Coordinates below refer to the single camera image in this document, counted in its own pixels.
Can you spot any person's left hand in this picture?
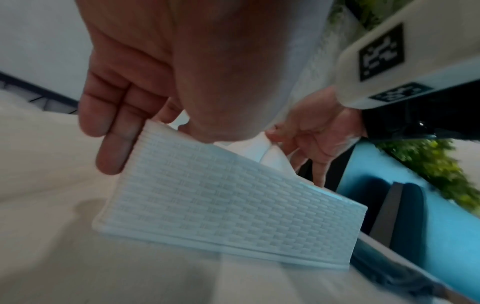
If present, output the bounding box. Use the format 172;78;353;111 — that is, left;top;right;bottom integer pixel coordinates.
75;0;332;176

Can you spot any person's right hand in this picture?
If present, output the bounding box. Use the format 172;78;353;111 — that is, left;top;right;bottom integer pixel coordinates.
264;84;368;188

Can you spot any white cloth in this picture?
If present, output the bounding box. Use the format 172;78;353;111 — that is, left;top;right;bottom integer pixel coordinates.
214;130;303;180

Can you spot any white woven basket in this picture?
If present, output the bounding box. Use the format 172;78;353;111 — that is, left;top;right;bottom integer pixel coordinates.
91;119;369;271

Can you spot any green leafy plant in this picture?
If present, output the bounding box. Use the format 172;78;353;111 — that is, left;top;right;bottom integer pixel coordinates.
328;0;410;34
375;138;480;217

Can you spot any dark grey cushion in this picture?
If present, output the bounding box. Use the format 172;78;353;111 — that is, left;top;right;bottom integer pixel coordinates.
368;180;428;254

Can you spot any dark blue cloth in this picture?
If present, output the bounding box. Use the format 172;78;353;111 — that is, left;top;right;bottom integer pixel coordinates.
350;237;456;304

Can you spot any blue armchair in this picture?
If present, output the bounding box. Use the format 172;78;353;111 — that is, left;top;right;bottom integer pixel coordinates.
334;139;480;299

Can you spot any white bed sheet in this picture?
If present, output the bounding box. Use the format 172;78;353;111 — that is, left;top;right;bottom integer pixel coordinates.
0;88;456;304

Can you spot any black wrist strap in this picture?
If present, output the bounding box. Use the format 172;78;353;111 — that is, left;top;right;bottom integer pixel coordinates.
359;84;480;141

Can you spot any white wrist camera with markers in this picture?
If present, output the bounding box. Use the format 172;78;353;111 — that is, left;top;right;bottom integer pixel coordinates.
334;0;480;110

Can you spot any black metal frame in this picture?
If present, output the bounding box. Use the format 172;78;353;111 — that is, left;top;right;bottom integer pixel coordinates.
0;71;80;116

